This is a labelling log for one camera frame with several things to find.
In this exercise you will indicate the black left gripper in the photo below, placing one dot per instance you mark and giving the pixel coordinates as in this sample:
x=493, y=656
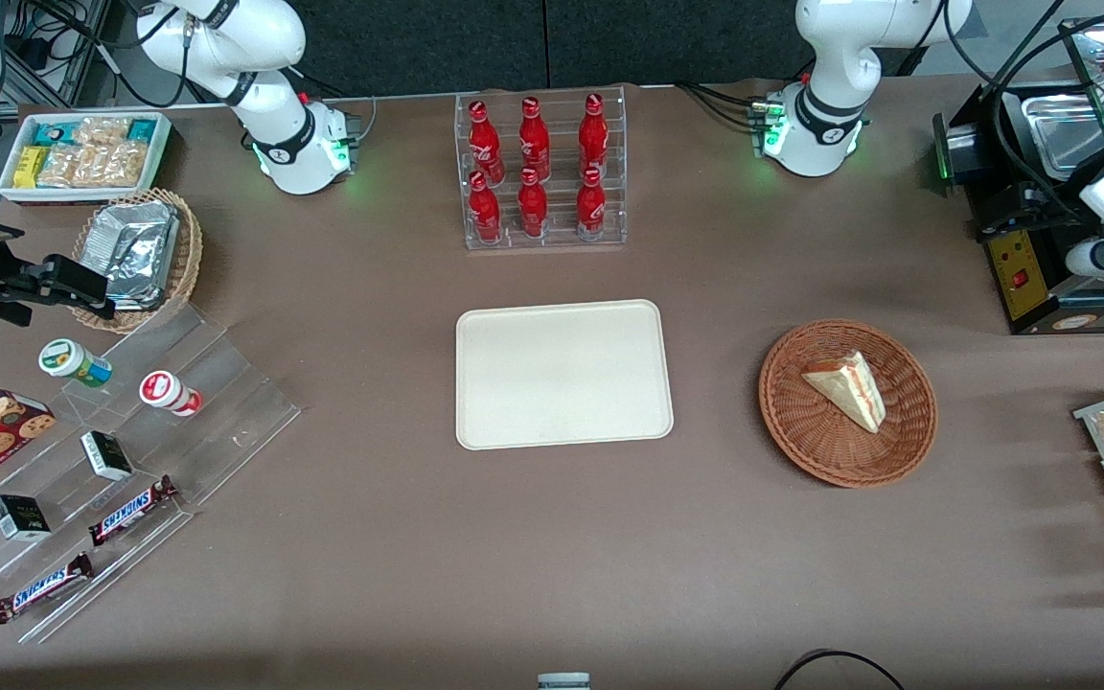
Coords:
x=1037, y=202

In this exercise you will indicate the triangular sandwich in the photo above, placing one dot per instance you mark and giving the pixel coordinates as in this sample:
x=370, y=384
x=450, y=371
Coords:
x=849, y=388

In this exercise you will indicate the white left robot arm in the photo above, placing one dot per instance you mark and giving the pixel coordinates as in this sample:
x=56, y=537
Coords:
x=825, y=57

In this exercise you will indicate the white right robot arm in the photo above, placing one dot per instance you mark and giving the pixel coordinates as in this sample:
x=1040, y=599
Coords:
x=274, y=105

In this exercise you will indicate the small light wicker basket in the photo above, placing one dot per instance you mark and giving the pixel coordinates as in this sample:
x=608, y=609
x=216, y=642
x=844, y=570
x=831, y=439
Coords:
x=188, y=249

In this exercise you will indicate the white rectangular snack tray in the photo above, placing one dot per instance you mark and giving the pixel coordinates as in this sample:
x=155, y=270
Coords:
x=161, y=144

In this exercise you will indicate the round brown wicker basket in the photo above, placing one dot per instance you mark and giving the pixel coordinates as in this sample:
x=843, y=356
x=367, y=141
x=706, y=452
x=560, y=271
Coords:
x=820, y=446

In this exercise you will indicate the cream plastic tray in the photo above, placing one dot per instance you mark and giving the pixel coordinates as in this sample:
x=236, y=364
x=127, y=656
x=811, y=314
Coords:
x=562, y=374

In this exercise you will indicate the silver foil packet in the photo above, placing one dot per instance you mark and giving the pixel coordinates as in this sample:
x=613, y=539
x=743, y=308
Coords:
x=135, y=251

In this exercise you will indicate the green lid yogurt cup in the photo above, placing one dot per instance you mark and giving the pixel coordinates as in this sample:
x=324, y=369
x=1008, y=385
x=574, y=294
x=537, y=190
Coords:
x=68, y=359

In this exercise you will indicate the black food warmer appliance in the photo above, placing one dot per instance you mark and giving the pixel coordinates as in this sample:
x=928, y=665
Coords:
x=1041, y=297

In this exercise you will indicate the shiny metal pan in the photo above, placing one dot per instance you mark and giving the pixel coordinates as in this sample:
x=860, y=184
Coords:
x=1065, y=129

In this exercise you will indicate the clear bag of crackers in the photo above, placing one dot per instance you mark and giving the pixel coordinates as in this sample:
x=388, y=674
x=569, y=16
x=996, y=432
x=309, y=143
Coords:
x=68, y=165
x=124, y=164
x=102, y=130

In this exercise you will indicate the yellow snack packet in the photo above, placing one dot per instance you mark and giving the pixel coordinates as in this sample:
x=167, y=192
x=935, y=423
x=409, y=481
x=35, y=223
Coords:
x=30, y=167

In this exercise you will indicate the red lid yogurt cup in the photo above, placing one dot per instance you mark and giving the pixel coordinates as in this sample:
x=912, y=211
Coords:
x=164, y=391

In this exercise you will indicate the teal snack packet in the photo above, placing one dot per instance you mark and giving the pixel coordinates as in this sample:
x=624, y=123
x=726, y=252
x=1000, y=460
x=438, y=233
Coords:
x=52, y=133
x=142, y=129

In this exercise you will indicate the small black box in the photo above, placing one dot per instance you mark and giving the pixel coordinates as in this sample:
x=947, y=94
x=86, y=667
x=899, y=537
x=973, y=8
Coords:
x=107, y=456
x=20, y=517

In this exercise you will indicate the clear acrylic stepped stand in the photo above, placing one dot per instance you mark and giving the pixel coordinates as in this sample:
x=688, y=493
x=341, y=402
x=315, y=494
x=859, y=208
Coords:
x=217, y=402

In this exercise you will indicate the snickers bar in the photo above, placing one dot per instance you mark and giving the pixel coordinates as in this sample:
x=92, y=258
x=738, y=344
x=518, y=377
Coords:
x=42, y=587
x=130, y=511

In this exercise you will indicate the red cola bottle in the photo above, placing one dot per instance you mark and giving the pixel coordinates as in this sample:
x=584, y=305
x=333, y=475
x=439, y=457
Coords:
x=593, y=139
x=591, y=207
x=485, y=213
x=485, y=144
x=533, y=209
x=534, y=142

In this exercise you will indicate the clear acrylic bottle rack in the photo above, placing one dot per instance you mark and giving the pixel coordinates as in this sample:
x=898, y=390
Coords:
x=562, y=240

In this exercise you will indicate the small grey block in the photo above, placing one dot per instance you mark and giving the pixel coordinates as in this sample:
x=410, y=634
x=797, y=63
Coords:
x=563, y=681

